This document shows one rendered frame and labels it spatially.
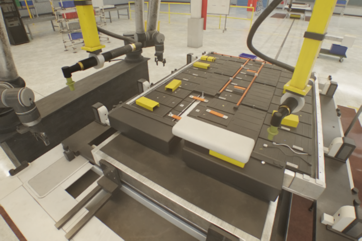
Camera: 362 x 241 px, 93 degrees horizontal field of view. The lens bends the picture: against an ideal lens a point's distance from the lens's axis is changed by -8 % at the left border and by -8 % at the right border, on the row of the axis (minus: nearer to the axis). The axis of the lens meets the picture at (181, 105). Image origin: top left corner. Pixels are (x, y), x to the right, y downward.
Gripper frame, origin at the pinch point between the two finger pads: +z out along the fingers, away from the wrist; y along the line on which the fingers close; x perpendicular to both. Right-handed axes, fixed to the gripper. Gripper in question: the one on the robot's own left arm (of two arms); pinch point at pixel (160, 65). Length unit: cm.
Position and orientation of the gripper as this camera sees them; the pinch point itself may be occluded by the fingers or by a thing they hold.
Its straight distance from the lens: 236.9
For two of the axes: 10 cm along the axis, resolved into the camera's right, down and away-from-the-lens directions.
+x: -4.3, 4.9, -7.6
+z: 0.0, 8.4, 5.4
